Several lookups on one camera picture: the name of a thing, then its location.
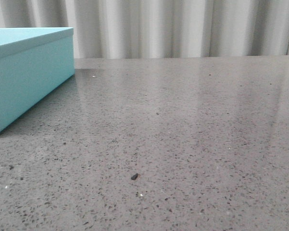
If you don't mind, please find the small black debris chip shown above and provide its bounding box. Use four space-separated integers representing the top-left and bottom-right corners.
131 173 139 180

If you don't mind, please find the light blue storage box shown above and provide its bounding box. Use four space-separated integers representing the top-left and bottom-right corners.
0 27 75 132

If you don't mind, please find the white pleated curtain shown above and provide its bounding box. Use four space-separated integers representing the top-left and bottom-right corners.
0 0 289 59

